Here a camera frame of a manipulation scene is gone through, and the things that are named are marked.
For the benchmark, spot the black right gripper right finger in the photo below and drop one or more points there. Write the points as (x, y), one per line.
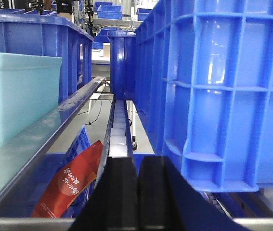
(168, 203)

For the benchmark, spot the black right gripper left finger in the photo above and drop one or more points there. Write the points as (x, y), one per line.
(113, 206)

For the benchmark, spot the light blue plastic bin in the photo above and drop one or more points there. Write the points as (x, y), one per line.
(29, 88)

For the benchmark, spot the blue bin background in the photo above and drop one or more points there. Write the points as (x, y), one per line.
(110, 12)

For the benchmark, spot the red snack packet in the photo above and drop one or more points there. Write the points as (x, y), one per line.
(69, 182)

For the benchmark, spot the white roller track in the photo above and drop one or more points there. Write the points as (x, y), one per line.
(120, 143)

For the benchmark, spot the blue crate lower shelf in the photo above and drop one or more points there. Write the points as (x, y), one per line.
(22, 200)

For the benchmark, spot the large blue crate right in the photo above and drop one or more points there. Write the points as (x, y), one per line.
(204, 90)

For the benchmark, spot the large blue crate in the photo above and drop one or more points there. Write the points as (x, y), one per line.
(204, 90)
(53, 36)

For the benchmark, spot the blue crate centre back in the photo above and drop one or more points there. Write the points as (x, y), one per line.
(122, 64)

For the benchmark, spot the large blue crate left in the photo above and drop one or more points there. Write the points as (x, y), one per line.
(53, 36)

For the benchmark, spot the stainless steel rack rail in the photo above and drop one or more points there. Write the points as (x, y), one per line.
(20, 152)

